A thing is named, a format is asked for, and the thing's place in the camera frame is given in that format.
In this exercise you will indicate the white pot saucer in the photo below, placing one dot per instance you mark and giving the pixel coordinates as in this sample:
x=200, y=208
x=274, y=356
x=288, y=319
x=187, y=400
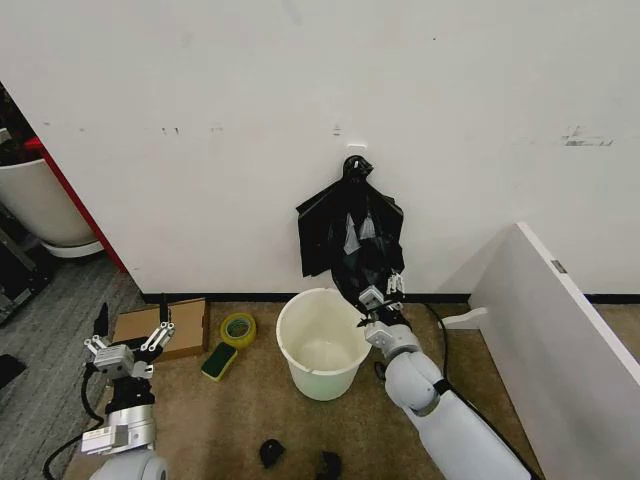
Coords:
x=75, y=250

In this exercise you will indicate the yellow green tape roll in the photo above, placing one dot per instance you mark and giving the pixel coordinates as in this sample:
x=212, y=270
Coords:
x=248, y=340

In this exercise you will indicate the small black crumpled scrap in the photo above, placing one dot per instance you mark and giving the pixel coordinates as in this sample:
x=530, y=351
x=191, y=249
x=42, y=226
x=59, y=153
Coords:
x=271, y=451
x=328, y=464

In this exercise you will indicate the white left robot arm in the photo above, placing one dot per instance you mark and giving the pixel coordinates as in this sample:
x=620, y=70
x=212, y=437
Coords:
x=132, y=425

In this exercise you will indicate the small metal board fitting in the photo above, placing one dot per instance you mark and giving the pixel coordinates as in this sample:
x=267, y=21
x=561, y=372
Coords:
x=558, y=266

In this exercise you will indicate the large white plant pot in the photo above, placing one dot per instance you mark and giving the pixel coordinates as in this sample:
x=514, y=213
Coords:
x=35, y=200

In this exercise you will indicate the white partition board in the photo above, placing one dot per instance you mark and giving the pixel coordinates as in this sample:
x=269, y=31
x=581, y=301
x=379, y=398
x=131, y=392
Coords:
x=550, y=350

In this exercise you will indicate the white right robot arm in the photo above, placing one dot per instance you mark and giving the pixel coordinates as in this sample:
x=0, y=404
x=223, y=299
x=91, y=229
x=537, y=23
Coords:
x=415, y=380

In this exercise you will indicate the white board foot bracket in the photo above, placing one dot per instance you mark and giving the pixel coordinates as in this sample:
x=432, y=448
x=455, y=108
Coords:
x=465, y=318

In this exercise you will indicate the white wall hook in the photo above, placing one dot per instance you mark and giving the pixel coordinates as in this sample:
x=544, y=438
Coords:
x=356, y=145

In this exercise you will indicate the green yellow sponge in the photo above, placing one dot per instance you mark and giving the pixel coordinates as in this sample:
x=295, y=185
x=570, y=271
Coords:
x=219, y=361

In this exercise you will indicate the white plastic trash bin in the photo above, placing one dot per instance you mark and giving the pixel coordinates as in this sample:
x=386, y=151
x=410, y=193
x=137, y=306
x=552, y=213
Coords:
x=325, y=380

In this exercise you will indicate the black plastic garbage bag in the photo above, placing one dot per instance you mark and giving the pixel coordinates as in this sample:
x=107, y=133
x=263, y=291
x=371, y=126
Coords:
x=320, y=235

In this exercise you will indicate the flat black floor object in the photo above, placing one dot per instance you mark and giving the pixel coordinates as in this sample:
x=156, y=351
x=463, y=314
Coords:
x=10, y=370

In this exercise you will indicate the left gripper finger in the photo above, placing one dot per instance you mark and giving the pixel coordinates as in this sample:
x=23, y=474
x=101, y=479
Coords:
x=159, y=337
x=102, y=320

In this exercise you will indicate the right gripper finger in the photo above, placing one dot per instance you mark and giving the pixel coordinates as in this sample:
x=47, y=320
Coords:
x=391, y=285
x=400, y=283

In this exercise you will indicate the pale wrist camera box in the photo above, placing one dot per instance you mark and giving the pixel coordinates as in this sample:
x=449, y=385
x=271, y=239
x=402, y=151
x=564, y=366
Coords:
x=113, y=358
x=372, y=296

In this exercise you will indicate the black equipment case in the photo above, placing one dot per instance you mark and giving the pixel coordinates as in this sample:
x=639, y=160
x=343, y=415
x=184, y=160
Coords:
x=20, y=280

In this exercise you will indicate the flat brown cardboard box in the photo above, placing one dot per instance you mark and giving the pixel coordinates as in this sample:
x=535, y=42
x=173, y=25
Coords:
x=185, y=325

